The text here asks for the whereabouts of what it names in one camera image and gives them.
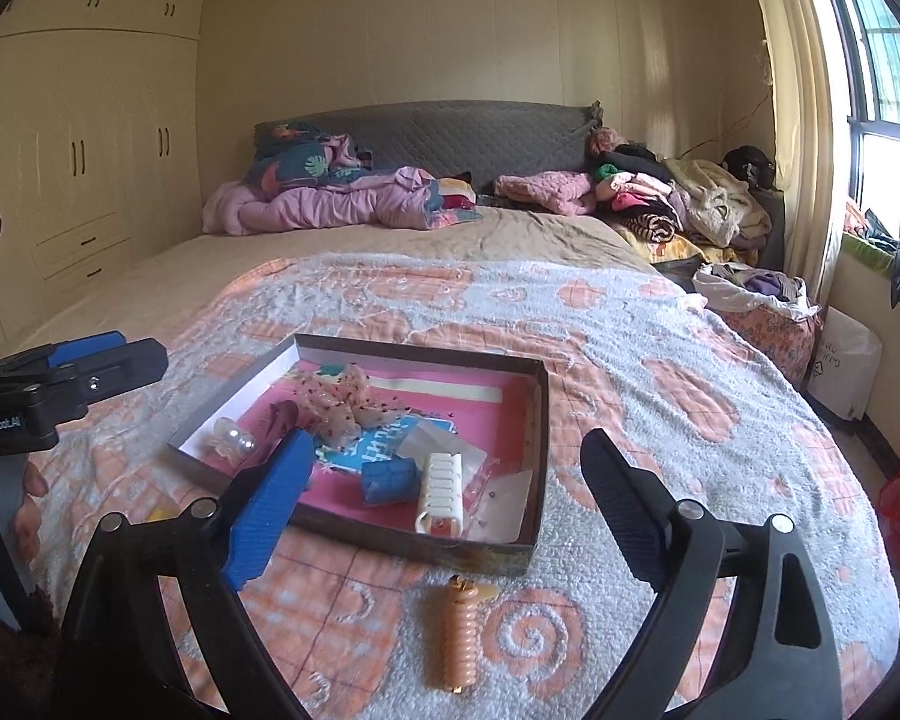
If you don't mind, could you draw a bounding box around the beige bed sheet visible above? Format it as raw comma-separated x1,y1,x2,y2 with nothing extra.
26,206,650,347

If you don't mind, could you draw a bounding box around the barred window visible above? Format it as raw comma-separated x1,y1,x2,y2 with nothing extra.
825,0,900,242

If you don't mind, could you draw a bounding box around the clear plastic packet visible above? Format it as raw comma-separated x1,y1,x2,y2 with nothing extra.
396,420,490,478

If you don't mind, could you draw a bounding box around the small clear earring packet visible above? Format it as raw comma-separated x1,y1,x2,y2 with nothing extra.
469,469,536,543

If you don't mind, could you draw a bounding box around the person's left hand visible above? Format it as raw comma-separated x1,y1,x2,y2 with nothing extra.
4,457,51,580

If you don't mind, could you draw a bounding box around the dark blue patterned quilt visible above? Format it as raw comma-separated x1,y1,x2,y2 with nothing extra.
251,124,377,190

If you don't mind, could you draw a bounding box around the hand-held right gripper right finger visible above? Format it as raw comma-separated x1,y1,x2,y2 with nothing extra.
579,427,846,720

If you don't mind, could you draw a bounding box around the green windowsill cushion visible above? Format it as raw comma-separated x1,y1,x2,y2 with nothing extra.
840,199,900,272

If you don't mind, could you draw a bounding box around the brown cardboard box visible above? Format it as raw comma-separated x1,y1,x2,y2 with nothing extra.
166,332,550,578

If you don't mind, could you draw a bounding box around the white paper bag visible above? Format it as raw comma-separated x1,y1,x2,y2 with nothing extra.
806,306,885,422

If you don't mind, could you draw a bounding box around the folded pink blanket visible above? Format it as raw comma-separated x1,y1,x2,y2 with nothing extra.
493,170,599,218

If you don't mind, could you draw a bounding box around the clear hair clip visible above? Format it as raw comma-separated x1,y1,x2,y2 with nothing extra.
210,416,261,460

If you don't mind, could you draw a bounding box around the polka-dot lace bow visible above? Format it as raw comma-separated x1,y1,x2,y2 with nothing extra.
296,362,411,441

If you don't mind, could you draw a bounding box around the cream built-in wardrobe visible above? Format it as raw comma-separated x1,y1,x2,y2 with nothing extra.
0,0,206,347

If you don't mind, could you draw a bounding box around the person's left forearm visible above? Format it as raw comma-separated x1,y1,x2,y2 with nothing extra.
0,577,62,720

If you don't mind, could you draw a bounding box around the pile of clothes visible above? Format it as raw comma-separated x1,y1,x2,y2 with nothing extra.
583,126,779,269

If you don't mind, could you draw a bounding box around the pink scrunchie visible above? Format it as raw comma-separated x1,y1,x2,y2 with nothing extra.
259,399,321,460

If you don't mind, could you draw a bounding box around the pink quilt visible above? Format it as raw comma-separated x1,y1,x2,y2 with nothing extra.
201,165,486,236

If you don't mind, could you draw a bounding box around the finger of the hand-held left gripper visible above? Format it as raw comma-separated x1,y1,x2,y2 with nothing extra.
67,338,170,398
41,331,128,370

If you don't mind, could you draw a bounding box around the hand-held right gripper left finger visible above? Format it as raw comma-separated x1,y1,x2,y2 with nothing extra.
56,427,316,720

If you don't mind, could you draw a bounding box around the blue hair roller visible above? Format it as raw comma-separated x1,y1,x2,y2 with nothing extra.
360,454,422,509

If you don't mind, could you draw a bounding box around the cream curtain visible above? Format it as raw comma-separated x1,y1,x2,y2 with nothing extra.
739,0,854,310

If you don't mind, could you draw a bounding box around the floral laundry bag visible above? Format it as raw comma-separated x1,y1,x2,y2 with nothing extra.
690,262,824,392

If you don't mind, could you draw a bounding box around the blue printed card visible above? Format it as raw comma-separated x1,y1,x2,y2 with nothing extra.
311,420,451,475

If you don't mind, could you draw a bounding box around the white hair clip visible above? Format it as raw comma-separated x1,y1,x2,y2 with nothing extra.
412,451,467,539

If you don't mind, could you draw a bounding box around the grey quilted headboard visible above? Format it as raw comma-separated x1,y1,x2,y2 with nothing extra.
253,100,606,197

